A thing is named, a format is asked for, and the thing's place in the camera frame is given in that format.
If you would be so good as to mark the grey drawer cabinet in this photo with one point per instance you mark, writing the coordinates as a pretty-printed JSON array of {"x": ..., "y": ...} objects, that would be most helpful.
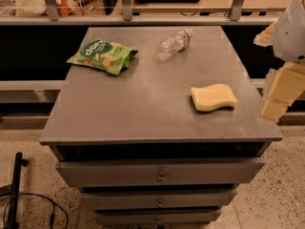
[{"x": 147, "y": 111}]

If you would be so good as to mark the top grey drawer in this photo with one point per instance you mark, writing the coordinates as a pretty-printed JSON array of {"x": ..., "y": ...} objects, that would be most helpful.
[{"x": 153, "y": 172}]

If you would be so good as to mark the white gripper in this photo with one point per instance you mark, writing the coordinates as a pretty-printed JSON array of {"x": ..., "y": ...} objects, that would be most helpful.
[{"x": 291, "y": 35}]

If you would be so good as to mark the yellow sponge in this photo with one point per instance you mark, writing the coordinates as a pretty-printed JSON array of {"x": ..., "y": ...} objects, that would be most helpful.
[{"x": 213, "y": 97}]

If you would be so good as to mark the bottom grey drawer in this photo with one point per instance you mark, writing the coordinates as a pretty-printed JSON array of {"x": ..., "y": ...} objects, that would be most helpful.
[{"x": 157, "y": 217}]

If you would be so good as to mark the black stand pole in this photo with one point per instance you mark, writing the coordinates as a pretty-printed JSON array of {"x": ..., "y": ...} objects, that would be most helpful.
[{"x": 18, "y": 164}]

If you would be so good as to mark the grey drawer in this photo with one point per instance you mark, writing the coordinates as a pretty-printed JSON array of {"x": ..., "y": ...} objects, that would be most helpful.
[
  {"x": 153, "y": 172},
  {"x": 159, "y": 199},
  {"x": 157, "y": 217}
]

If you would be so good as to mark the middle grey drawer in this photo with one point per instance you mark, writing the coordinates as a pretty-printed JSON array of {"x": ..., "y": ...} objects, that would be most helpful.
[{"x": 159, "y": 199}]

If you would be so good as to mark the green snack bag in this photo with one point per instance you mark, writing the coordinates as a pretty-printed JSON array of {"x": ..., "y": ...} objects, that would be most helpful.
[{"x": 104, "y": 55}]

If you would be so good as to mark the metal railing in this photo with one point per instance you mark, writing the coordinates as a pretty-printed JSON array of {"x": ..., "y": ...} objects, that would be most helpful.
[{"x": 130, "y": 12}]

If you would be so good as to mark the clear plastic water bottle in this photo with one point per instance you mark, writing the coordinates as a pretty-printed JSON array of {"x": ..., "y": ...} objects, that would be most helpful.
[{"x": 173, "y": 44}]

